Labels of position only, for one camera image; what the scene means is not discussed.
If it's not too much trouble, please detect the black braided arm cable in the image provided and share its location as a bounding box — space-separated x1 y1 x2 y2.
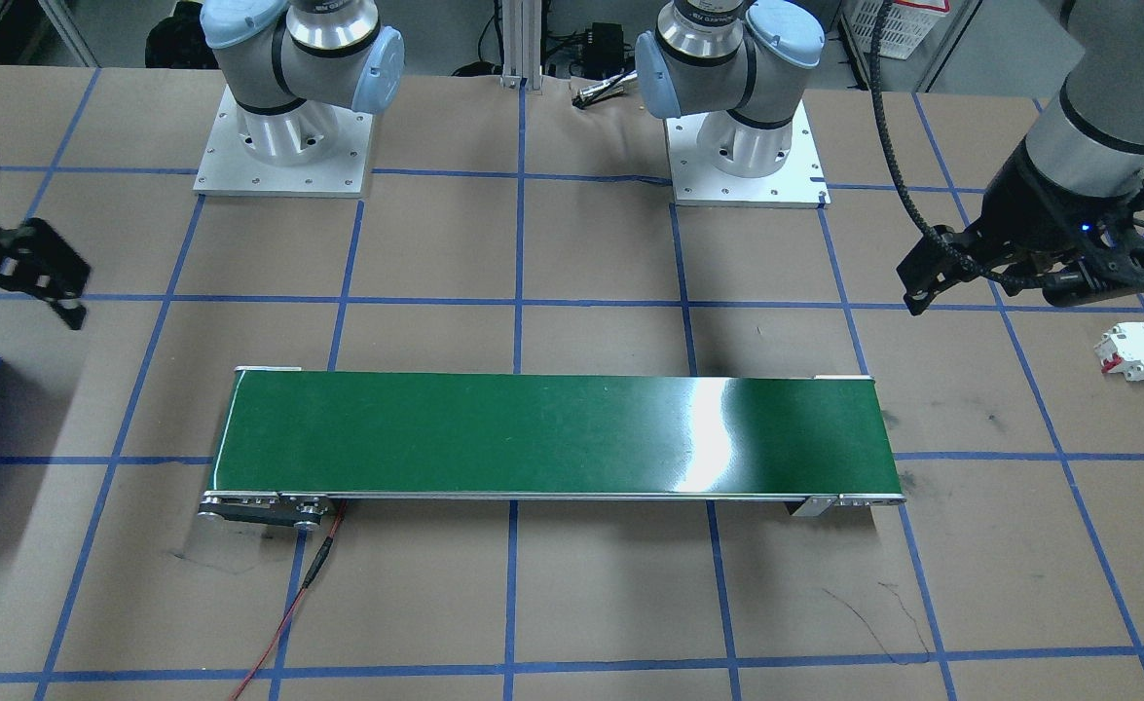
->
866 0 1042 295

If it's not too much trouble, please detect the white circuit breaker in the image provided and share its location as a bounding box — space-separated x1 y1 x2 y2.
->
1092 321 1144 385

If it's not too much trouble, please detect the metal plug connector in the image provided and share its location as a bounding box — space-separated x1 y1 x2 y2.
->
571 77 642 109

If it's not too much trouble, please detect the red conveyor power cable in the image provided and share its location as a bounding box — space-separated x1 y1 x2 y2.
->
229 500 349 701

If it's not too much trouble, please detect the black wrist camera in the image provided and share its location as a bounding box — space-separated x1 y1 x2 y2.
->
1034 190 1144 311

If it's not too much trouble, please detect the white plastic basket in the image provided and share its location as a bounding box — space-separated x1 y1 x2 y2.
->
838 0 953 61

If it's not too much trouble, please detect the black electronics box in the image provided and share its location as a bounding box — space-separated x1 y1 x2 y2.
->
585 20 633 65

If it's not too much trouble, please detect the aluminium upright strut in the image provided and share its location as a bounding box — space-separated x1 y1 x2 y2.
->
498 0 546 92

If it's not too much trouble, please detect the green belt conveyor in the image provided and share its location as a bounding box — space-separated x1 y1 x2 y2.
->
197 366 908 533

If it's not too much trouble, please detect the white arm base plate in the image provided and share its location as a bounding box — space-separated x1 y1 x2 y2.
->
664 97 831 210
192 83 380 200

